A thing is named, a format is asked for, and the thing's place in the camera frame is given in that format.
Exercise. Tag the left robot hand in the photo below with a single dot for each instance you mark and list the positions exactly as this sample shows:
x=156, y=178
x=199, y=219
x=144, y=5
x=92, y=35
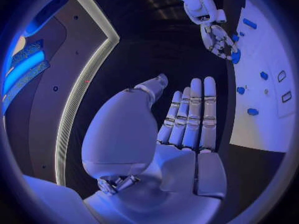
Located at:
x=140, y=138

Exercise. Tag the blue peg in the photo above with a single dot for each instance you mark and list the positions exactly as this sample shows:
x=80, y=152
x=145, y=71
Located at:
x=264, y=75
x=240, y=90
x=235, y=38

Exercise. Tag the blue long block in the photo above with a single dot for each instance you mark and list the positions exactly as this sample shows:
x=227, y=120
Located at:
x=249, y=23

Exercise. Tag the white task board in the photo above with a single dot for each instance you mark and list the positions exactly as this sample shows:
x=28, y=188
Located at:
x=261, y=115

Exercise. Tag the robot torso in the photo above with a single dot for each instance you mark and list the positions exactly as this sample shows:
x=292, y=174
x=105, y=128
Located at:
x=70, y=63

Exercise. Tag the glowing light bar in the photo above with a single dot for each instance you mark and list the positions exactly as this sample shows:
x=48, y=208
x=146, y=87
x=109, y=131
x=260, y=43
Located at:
x=24, y=68

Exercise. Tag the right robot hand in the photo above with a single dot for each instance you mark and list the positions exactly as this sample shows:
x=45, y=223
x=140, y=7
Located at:
x=219, y=39

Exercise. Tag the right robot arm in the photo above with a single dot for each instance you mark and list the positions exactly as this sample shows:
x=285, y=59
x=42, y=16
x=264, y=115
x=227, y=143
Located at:
x=198, y=3

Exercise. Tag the blue gear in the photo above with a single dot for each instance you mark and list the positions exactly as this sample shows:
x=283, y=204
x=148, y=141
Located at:
x=236, y=57

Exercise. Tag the blue short cylinder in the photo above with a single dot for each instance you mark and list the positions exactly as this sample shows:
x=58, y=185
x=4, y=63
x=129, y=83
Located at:
x=252, y=111

